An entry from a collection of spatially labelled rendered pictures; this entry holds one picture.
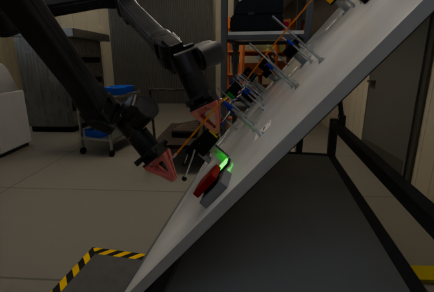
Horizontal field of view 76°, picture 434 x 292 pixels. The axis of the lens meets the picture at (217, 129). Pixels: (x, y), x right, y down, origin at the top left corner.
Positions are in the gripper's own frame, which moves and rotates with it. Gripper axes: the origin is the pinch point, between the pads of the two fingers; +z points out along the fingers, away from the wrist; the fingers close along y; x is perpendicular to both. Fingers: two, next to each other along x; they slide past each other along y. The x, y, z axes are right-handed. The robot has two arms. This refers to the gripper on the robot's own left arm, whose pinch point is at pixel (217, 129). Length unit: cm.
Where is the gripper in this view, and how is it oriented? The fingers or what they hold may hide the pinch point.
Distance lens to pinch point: 68.2
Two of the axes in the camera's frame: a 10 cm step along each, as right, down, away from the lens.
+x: -8.9, 4.2, 1.6
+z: 4.4, 8.9, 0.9
